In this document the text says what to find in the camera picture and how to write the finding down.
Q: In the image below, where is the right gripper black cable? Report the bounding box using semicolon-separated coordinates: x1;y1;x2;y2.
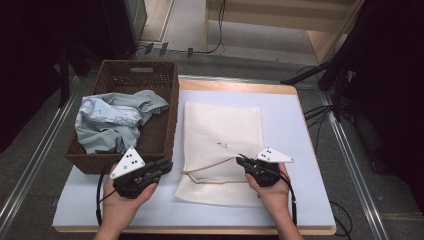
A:
278;169;298;226

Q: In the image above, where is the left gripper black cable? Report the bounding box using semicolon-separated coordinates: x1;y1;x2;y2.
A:
95;161;118;226

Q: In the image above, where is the dark cabinet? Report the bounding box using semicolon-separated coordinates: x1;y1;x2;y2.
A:
99;0;148;60

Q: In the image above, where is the light wooden shelf unit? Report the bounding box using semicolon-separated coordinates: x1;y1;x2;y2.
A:
203;0;366;64

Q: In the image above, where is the wooden table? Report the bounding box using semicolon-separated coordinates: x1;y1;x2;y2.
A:
53;79;338;236

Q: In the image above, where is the cream mesh laundry bag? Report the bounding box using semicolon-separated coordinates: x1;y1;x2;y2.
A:
174;101;266;208

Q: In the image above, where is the person's left hand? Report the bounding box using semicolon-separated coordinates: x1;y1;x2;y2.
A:
101;178;158;228

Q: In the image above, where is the black metal stand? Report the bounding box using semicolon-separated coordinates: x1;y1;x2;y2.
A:
58;43;91;108

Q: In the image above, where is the dark curtain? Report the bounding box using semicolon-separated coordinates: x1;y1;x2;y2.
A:
0;0;104;154
333;0;424;214

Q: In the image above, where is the light blue garment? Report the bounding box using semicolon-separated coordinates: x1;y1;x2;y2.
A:
74;89;170;155

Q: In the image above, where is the person's right hand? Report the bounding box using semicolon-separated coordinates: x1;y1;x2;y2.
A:
245;162;291;218

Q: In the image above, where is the bundle of black floor cables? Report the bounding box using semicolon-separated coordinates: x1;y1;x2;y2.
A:
296;64;335;154

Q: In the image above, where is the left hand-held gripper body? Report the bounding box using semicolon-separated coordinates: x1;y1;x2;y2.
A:
109;146;158;200

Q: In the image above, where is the black hanging cable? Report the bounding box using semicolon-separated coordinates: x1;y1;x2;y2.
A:
166;0;228;56

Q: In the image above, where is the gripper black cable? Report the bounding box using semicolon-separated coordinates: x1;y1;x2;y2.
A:
278;169;298;226
95;161;118;226

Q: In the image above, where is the thin black cable loop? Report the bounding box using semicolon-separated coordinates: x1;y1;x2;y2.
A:
329;200;354;240

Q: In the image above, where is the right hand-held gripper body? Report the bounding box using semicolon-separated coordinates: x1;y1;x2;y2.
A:
244;146;295;188

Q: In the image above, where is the black tripod stand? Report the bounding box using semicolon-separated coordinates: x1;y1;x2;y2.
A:
279;49;354;123

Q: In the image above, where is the brown woven basket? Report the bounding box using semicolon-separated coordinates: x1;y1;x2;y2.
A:
63;59;180;175

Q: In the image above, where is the metal floor rail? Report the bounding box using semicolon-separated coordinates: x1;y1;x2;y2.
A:
0;77;81;231
318;89;391;240

